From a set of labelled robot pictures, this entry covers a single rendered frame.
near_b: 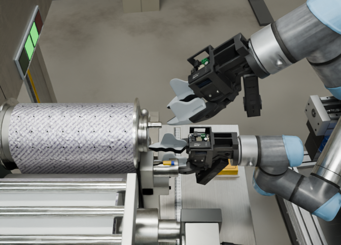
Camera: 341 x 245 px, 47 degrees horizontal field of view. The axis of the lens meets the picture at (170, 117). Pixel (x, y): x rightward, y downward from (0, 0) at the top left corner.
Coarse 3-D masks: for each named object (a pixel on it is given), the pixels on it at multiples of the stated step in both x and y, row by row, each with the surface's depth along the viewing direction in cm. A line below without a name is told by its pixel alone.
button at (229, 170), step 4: (228, 160) 115; (228, 164) 114; (224, 168) 113; (228, 168) 113; (232, 168) 113; (236, 168) 113; (220, 172) 114; (224, 172) 114; (228, 172) 114; (232, 172) 114; (236, 172) 114
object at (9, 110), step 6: (12, 108) 77; (138, 108) 77; (6, 114) 76; (138, 114) 77; (6, 120) 75; (138, 120) 77; (6, 126) 74; (6, 132) 74; (6, 138) 74; (6, 144) 74; (138, 144) 76; (6, 150) 75; (138, 150) 76; (6, 156) 76; (138, 156) 76
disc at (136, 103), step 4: (136, 100) 77; (136, 104) 75; (136, 108) 75; (136, 112) 75; (136, 116) 75; (136, 120) 75; (132, 128) 73; (132, 132) 73; (132, 136) 73; (132, 140) 73; (136, 148) 75; (136, 152) 75; (136, 156) 75; (136, 160) 75; (136, 164) 76; (136, 168) 77
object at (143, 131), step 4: (140, 116) 79; (144, 116) 79; (140, 120) 77; (144, 120) 77; (148, 120) 81; (140, 124) 77; (144, 124) 77; (140, 128) 76; (144, 128) 76; (140, 132) 76; (144, 132) 76; (148, 132) 81; (140, 136) 76; (144, 136) 76; (148, 136) 81; (140, 140) 76; (144, 140) 76; (148, 140) 81; (140, 144) 77; (144, 144) 77; (148, 144) 81; (140, 148) 77; (144, 148) 77; (148, 148) 80
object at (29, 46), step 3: (27, 39) 107; (30, 39) 109; (27, 42) 107; (30, 42) 109; (27, 45) 107; (30, 45) 109; (27, 48) 107; (30, 48) 109; (33, 48) 112; (27, 51) 107; (30, 51) 109; (30, 54) 109; (30, 57) 109
